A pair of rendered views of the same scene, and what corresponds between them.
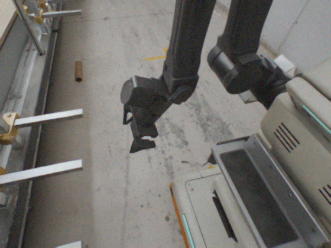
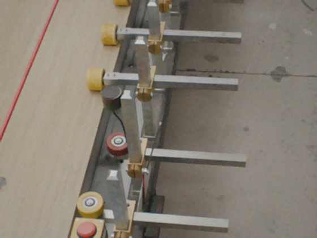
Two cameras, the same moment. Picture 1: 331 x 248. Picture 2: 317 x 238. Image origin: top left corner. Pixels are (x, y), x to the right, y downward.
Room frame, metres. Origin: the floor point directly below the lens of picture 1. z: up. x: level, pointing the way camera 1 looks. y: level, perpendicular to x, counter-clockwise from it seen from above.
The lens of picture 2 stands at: (0.48, 0.24, 2.41)
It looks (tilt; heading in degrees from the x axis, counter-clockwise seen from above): 46 degrees down; 24
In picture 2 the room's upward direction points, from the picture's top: 5 degrees counter-clockwise
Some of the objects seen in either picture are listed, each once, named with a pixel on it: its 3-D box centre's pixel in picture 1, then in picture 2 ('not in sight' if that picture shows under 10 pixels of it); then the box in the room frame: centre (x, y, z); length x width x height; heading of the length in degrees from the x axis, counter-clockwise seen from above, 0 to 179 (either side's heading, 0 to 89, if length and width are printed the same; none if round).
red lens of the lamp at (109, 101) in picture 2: not in sight; (111, 94); (1.63, 0.89, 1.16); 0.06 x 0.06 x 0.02
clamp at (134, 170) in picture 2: (42, 2); (136, 157); (1.66, 0.85, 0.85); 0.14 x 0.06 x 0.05; 12
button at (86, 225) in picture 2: not in sight; (86, 230); (1.14, 0.74, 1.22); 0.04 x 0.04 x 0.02
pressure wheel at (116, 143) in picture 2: not in sight; (120, 151); (1.67, 0.91, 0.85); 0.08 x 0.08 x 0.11
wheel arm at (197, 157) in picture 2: (60, 0); (179, 157); (1.71, 0.72, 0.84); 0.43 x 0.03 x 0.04; 102
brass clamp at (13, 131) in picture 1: (9, 128); not in sight; (0.44, 0.58, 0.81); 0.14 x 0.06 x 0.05; 12
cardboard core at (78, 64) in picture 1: (78, 71); not in sight; (1.72, 0.77, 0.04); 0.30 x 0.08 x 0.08; 12
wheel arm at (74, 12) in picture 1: (52, 15); (156, 220); (1.46, 0.71, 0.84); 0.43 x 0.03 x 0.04; 102
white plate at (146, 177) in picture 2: (49, 16); (144, 188); (1.62, 0.82, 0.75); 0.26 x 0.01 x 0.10; 12
